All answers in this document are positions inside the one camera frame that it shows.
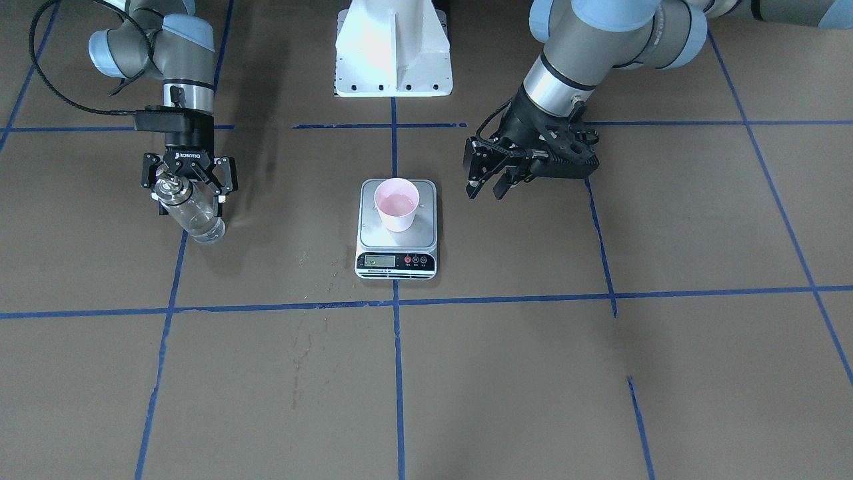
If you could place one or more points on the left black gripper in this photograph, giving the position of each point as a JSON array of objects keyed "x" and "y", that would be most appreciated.
[{"x": 519, "y": 128}]

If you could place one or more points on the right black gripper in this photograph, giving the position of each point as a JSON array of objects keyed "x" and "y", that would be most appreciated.
[{"x": 188, "y": 149}]

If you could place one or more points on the clear glass sauce bottle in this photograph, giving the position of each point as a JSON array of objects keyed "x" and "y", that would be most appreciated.
[{"x": 181, "y": 200}]

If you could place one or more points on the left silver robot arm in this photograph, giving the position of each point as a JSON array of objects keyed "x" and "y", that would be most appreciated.
[{"x": 584, "y": 40}]

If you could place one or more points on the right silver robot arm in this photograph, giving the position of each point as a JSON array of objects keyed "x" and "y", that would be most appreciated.
[{"x": 165, "y": 40}]

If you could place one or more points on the silver kitchen scale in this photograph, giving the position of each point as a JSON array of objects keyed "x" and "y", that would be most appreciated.
[{"x": 407, "y": 254}]

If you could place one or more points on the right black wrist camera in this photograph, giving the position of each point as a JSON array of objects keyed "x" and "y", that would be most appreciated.
[{"x": 163, "y": 119}]

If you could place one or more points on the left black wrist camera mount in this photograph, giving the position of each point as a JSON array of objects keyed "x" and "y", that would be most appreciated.
[{"x": 568, "y": 143}]

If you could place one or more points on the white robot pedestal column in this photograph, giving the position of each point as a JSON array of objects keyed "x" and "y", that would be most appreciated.
[{"x": 393, "y": 49}]

